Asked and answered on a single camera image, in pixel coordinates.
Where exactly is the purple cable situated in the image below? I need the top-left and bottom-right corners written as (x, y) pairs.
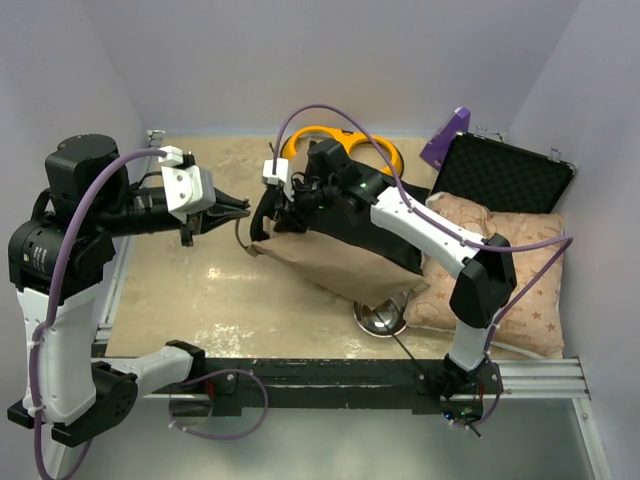
top-left (27, 148), bottom-right (269, 480)
top-left (275, 103), bottom-right (575, 430)

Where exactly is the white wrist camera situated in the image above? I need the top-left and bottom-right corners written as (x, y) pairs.
top-left (262, 158), bottom-right (292, 189)
top-left (158, 146), bottom-right (216, 224)

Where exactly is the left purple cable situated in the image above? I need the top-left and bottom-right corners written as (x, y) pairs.
top-left (27, 148), bottom-right (269, 480)

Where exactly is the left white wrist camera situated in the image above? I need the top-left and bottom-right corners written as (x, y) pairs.
top-left (158, 146), bottom-right (216, 224)

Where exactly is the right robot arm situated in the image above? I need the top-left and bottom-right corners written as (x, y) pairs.
top-left (262, 139), bottom-right (516, 393)

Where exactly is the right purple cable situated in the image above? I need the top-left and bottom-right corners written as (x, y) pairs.
top-left (275, 103), bottom-right (575, 430)

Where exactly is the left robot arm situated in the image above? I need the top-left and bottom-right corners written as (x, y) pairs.
top-left (7, 134), bottom-right (250, 447)

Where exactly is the yellow double bowl holder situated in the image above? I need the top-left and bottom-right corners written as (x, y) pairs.
top-left (280, 125), bottom-right (405, 177)

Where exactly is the pink patterned pillow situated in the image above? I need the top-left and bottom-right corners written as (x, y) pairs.
top-left (402, 189), bottom-right (567, 359)

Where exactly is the steel bowl front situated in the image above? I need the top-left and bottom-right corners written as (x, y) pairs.
top-left (353, 293), bottom-right (408, 338)

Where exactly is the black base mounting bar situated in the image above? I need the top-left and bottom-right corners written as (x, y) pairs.
top-left (154, 358), bottom-right (503, 419)

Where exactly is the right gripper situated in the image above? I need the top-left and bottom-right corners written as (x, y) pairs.
top-left (275, 176), bottom-right (339, 233)

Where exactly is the black foam-lined case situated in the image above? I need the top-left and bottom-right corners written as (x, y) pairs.
top-left (431, 133), bottom-right (576, 214)

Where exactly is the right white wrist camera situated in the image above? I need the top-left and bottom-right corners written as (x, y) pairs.
top-left (262, 158), bottom-right (292, 189)

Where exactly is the beige pet tent fabric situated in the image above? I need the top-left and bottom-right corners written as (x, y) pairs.
top-left (249, 187), bottom-right (428, 307)

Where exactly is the aluminium rail frame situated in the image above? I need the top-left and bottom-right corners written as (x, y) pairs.
top-left (37, 355), bottom-right (612, 480)

